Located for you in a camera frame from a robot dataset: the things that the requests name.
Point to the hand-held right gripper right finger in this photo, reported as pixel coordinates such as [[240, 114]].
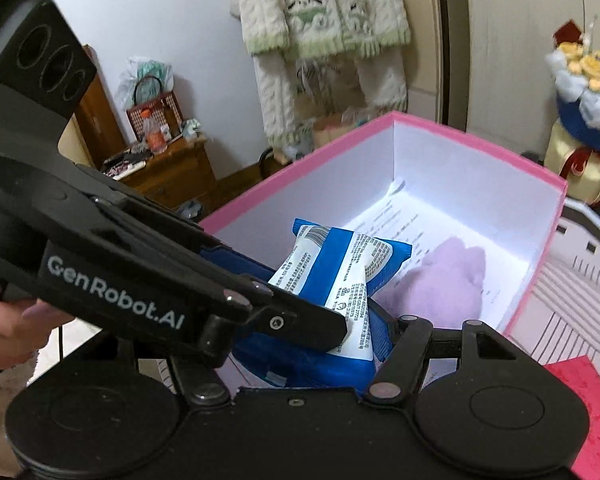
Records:
[[384, 342]]

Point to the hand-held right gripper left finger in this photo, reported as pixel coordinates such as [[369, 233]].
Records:
[[200, 382]]

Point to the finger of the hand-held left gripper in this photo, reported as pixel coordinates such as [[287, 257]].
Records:
[[240, 266], [300, 325]]

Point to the blue and white tissue pack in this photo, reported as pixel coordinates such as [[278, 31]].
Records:
[[340, 260]]

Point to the pink cardboard box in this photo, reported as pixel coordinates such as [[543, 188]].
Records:
[[430, 170]]

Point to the person's left hand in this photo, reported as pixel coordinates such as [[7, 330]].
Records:
[[10, 335]]

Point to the purple plush cloth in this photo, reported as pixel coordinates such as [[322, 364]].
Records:
[[445, 280]]

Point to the wooden nightstand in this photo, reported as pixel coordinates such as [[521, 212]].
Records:
[[175, 170]]

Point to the printed paper sheet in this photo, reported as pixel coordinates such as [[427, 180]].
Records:
[[430, 225]]

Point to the orange drink bottle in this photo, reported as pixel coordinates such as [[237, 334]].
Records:
[[155, 135]]

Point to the wooden headboard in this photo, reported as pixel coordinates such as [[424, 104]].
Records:
[[97, 125]]

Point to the woven tote bag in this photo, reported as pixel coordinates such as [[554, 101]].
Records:
[[155, 105]]

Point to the beige fringed cloth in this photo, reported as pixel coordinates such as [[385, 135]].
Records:
[[330, 85]]

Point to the white plastic bag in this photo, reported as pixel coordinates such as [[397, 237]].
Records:
[[150, 67]]

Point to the red cloth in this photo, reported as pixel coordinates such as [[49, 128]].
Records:
[[595, 410]]

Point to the white and green knit cardigan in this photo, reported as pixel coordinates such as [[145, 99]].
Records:
[[325, 5]]

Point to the yellow flower bouquet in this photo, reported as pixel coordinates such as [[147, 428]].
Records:
[[587, 125]]

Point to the beige wardrobe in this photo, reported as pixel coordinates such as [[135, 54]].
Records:
[[520, 35]]

